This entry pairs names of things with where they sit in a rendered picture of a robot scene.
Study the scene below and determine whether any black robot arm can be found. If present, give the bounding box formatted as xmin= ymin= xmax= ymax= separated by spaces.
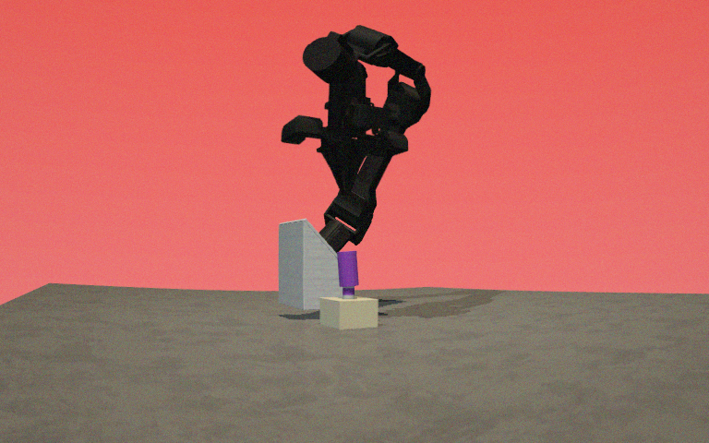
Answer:
xmin=302 ymin=25 xmax=432 ymax=253

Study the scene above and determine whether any purple marker cap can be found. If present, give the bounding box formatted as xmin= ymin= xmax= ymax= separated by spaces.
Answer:
xmin=337 ymin=251 xmax=359 ymax=287

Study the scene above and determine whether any beige block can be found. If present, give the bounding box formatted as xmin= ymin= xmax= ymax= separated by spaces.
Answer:
xmin=319 ymin=296 xmax=378 ymax=329

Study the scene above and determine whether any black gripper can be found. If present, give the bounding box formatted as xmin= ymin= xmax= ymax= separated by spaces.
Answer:
xmin=281 ymin=89 xmax=408 ymax=196

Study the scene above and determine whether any grey marker with purple band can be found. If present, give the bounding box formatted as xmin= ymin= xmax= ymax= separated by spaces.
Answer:
xmin=342 ymin=286 xmax=355 ymax=299

